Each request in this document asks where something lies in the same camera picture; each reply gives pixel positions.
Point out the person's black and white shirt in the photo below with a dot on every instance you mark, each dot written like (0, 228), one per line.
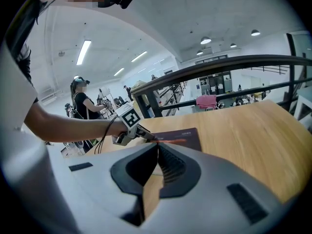
(14, 82)

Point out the ceiling tube lights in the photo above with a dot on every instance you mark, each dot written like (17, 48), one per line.
(83, 52)

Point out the cream plastic bag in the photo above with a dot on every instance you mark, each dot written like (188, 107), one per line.
(140, 85)

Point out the pink cloth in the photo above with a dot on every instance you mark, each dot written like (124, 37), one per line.
(206, 101)

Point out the white table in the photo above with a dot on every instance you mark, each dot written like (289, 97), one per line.
(304, 101)

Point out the distant black balcony railing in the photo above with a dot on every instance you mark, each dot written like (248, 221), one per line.
(268, 69)

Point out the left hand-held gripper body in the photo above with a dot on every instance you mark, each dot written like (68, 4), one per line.
(130, 117)

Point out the black framed glass doors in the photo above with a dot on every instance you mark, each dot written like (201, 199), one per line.
(217, 83)

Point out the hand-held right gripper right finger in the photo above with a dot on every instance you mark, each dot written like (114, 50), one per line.
(209, 203)

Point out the round ceiling sensor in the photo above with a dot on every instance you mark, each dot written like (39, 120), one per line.
(61, 53)

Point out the black metal railing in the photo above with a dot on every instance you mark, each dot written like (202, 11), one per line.
(219, 66)

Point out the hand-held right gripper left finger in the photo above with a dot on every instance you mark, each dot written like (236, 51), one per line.
(97, 179)

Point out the black wall column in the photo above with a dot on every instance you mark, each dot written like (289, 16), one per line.
(291, 45)

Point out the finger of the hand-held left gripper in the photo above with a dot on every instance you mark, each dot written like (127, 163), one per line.
(145, 131)
(148, 138)

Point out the person's left forearm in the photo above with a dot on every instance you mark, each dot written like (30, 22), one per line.
(73, 128)

